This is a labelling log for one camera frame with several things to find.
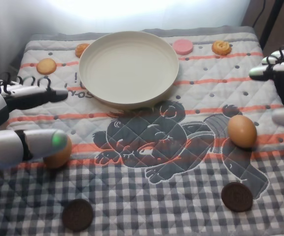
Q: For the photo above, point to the brown egg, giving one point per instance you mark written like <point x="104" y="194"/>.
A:
<point x="242" y="131"/>
<point x="61" y="157"/>

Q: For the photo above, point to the cream round plate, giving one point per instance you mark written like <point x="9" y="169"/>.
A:
<point x="129" y="68"/>

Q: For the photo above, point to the swirl butter cookie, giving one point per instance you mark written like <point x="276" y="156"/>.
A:
<point x="221" y="47"/>

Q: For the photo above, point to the pink round biscuit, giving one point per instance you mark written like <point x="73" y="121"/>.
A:
<point x="182" y="46"/>

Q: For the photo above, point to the chocolate sandwich cookie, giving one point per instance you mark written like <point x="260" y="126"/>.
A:
<point x="77" y="215"/>
<point x="236" y="196"/>

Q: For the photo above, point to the grey quilt with bear print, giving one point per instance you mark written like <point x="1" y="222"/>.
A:
<point x="141" y="172"/>

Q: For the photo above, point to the orange ridged biscuit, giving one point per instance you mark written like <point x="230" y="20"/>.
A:
<point x="80" y="50"/>

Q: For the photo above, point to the plain round golden biscuit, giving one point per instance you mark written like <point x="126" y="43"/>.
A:
<point x="46" y="65"/>

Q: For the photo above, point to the black metal frame post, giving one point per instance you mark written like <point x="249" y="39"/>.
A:
<point x="271" y="22"/>

